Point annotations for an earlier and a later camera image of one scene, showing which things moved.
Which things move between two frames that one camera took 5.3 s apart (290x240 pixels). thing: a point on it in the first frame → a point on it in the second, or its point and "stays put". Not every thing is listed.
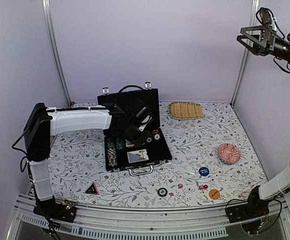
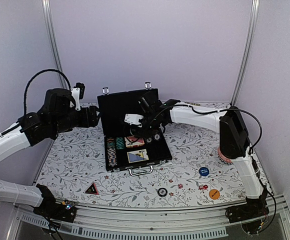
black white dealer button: x=162 y=192 stays put
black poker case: x=121 y=153 stays put
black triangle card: x=92 y=189 stays put
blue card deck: x=137 y=156 stays put
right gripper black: x=268 y=42 → x=142 y=134
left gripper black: x=139 y=142 → x=93 y=120
